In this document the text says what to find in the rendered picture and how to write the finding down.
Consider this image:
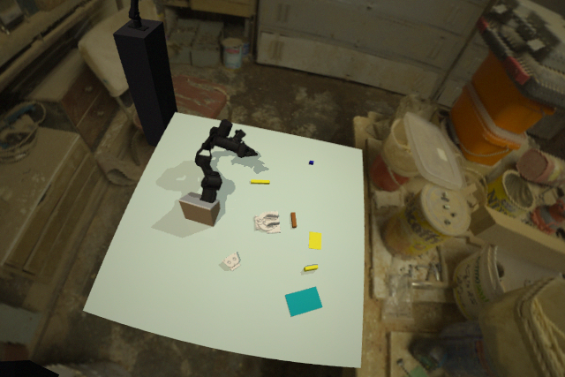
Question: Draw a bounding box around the orange-brown rectangular bar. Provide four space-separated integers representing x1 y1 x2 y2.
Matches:
290 212 297 228

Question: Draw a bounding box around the yellow flat bar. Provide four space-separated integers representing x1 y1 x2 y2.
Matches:
251 179 269 185

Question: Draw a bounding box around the teal flat rectangular plate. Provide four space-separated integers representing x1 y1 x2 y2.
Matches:
285 287 322 317

